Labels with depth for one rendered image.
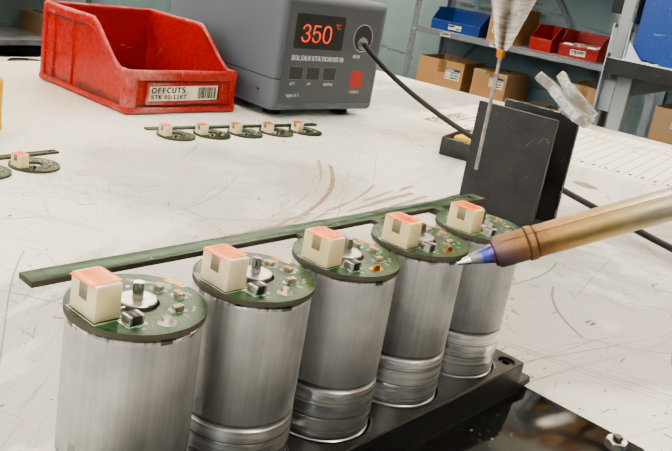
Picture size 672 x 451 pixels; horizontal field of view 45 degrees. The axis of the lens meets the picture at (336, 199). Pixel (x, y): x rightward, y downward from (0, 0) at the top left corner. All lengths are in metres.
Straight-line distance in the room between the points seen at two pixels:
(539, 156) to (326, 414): 0.27
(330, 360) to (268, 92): 0.46
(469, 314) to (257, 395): 0.08
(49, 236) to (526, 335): 0.19
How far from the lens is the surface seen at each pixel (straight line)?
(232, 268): 0.16
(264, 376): 0.16
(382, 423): 0.20
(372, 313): 0.18
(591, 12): 5.00
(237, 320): 0.16
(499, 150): 0.44
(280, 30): 0.62
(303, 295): 0.16
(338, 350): 0.18
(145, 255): 0.17
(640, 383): 0.32
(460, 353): 0.23
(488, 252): 0.20
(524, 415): 0.25
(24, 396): 0.24
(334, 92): 0.67
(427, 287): 0.20
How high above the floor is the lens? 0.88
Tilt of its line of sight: 16 degrees down
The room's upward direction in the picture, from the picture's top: 10 degrees clockwise
